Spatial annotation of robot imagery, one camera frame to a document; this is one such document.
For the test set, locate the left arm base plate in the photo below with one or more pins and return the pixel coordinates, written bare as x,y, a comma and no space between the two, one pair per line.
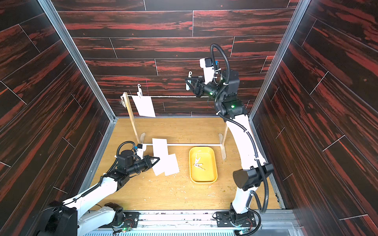
127,219

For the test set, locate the wooden drying rack frame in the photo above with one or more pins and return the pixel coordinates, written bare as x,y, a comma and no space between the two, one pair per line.
140,138

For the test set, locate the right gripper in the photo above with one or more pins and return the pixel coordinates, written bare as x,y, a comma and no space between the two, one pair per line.
199,88

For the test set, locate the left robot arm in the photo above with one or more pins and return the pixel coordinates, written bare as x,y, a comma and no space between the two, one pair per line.
72,217

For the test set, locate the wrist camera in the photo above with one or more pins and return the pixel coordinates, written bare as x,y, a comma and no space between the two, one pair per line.
140,149
208,66

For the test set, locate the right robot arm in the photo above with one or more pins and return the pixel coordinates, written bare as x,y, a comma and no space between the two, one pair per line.
252,195

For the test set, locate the white postcard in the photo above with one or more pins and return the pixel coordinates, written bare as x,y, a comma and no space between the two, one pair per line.
171,165
159,168
144,106
160,149

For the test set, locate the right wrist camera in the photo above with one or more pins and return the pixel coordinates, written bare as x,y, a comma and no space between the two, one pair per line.
208,66

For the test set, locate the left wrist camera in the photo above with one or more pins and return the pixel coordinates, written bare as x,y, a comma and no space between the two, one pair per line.
140,149

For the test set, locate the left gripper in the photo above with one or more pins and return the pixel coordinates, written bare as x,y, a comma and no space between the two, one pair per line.
147,162

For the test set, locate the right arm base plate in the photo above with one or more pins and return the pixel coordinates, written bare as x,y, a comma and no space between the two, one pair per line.
228,218

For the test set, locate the yellow plastic tray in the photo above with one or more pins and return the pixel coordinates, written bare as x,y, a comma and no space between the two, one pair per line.
198,176

